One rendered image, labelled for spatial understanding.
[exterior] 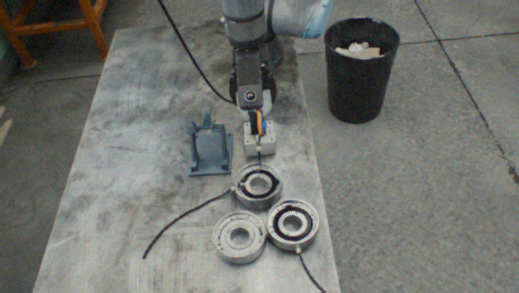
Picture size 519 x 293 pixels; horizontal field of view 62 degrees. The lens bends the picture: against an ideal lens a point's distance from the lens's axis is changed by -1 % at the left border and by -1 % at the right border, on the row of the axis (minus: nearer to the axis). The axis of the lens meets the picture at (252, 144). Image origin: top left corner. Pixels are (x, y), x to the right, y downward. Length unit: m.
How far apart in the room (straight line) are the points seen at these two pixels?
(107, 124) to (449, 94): 1.81
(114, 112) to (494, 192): 1.58
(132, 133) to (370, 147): 1.28
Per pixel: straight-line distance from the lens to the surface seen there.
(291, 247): 0.86
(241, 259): 0.85
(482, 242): 1.95
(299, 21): 1.14
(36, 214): 2.25
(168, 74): 1.33
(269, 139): 1.01
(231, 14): 0.78
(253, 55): 0.83
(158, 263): 0.92
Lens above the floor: 1.58
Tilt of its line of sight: 47 degrees down
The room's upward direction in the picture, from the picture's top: 8 degrees counter-clockwise
